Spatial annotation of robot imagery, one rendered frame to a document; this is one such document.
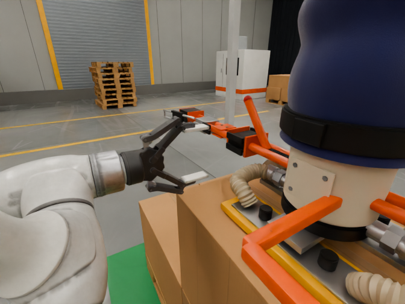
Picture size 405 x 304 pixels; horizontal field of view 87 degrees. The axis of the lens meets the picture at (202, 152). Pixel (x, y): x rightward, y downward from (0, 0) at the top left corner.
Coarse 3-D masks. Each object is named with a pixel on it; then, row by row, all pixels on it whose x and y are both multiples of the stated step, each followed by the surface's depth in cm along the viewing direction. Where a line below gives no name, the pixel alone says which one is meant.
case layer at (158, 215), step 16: (224, 176) 151; (144, 208) 118; (160, 208) 118; (176, 208) 118; (144, 224) 121; (160, 224) 106; (176, 224) 106; (144, 240) 133; (160, 240) 97; (176, 240) 97; (160, 256) 98; (176, 256) 88; (160, 272) 106; (176, 272) 82; (160, 288) 115; (176, 288) 83
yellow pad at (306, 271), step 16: (224, 208) 52; (240, 208) 50; (256, 208) 50; (272, 208) 51; (240, 224) 47; (256, 224) 45; (272, 256) 40; (288, 256) 38; (304, 256) 38; (320, 256) 35; (336, 256) 35; (288, 272) 37; (304, 272) 35; (320, 272) 35; (336, 272) 35; (320, 288) 33; (336, 288) 32
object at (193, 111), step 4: (184, 108) 91; (188, 108) 91; (192, 108) 91; (184, 112) 86; (188, 112) 84; (192, 112) 84; (196, 112) 85; (200, 112) 86; (196, 116) 86; (184, 120) 88; (188, 120) 85
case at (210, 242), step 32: (192, 192) 61; (224, 192) 61; (256, 192) 61; (192, 224) 55; (224, 224) 49; (192, 256) 60; (224, 256) 43; (352, 256) 41; (192, 288) 65; (224, 288) 46; (256, 288) 35
